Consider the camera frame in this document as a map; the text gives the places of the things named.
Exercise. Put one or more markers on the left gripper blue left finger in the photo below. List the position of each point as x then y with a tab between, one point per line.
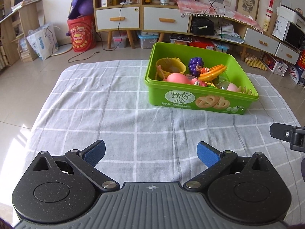
84	161

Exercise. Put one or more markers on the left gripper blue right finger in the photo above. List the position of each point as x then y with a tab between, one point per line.
218	163

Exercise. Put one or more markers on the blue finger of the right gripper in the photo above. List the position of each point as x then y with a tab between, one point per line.
282	131

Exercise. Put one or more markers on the pink clear capsule ball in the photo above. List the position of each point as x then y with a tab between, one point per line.
226	85

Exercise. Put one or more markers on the toy corn cob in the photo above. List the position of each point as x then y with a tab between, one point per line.
209	84

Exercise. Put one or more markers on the orange toy plate stack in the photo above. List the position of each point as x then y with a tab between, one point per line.
212	73

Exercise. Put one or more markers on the pink toy pig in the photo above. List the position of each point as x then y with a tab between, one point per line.
180	78

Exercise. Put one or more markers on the purple toy grapes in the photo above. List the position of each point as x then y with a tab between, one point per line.
195	66

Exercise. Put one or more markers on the yellow toy pot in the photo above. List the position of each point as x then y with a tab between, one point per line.
167	66

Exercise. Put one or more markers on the grey checked cloth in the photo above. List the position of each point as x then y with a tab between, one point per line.
109	101

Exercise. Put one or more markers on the egg carton tray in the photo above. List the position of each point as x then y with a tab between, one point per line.
254	62

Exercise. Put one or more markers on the green plastic cookie bin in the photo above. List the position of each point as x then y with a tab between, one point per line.
186	96

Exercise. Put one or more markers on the black microwave oven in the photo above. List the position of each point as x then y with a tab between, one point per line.
288	32

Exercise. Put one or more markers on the red flat box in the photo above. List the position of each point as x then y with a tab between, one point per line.
202	43

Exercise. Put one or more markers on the white printer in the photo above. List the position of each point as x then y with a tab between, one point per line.
290	15

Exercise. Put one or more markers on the white shopping bag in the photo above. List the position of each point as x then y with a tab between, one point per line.
43	40

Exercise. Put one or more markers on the red printed bucket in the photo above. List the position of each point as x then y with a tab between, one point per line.
82	33

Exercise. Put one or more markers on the black bag on shelf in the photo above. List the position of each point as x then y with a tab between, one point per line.
202	26

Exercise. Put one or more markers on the framed cartoon girl picture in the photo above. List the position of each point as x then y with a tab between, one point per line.
249	8

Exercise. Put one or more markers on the clear storage box blue lid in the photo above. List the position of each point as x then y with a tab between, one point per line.
147	41

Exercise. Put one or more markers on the purple plush toy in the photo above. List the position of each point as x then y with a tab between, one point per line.
81	8

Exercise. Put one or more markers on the pink table runner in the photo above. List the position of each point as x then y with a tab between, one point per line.
189	7

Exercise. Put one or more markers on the wooden bookshelf desk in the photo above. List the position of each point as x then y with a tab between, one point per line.
18	17

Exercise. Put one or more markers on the wooden cabinet with drawers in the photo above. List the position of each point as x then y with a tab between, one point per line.
166	19

